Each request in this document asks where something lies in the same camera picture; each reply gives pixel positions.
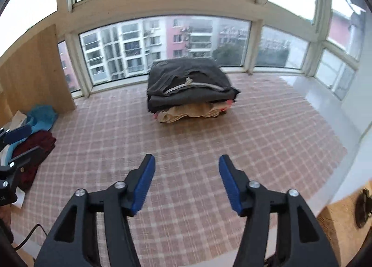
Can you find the dark grey zip jacket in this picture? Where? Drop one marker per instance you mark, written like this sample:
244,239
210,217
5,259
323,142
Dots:
183,81

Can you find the blue garment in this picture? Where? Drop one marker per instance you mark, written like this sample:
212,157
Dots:
40,117

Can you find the cream folded garment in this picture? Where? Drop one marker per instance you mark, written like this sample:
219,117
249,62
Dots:
189,111

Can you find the dark red garment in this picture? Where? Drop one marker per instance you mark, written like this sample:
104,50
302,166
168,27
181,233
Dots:
43,139

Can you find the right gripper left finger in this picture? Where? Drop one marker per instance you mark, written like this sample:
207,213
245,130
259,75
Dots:
73,241

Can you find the pink plaid mat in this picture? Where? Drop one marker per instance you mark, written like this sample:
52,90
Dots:
271,133

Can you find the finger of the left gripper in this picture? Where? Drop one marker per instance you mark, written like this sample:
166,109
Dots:
8,137
25,158

